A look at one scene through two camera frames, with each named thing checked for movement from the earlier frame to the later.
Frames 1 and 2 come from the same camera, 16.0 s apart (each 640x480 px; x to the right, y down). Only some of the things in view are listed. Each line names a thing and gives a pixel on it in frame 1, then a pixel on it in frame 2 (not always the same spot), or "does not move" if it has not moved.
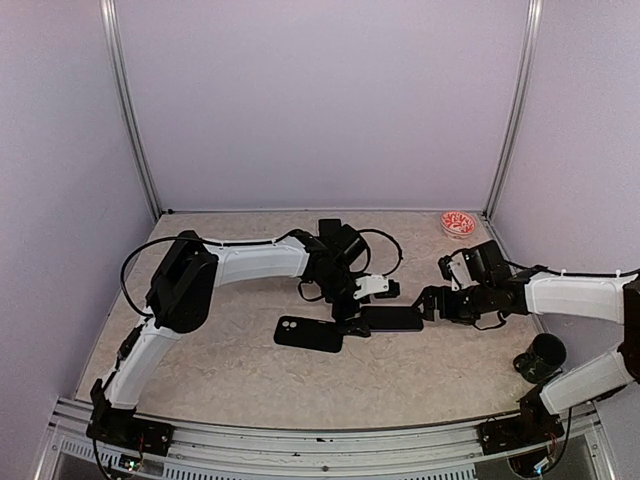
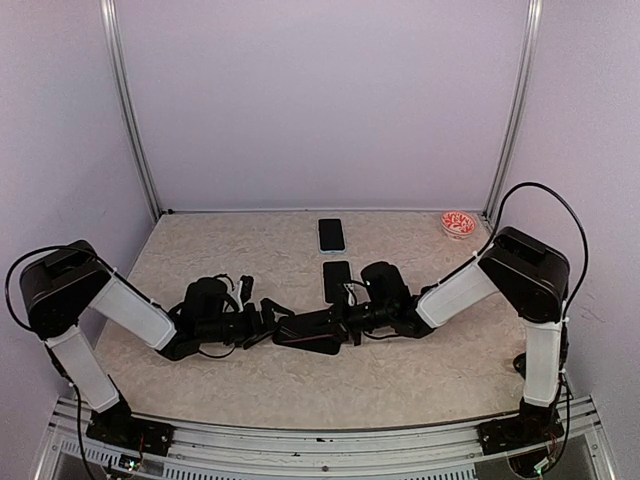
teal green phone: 329,227 does not move
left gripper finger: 361,328 to 268,307
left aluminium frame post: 109,11 does not move
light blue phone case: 329,228 does not move
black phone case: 308,333 does not move
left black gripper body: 341,311 to 249,330
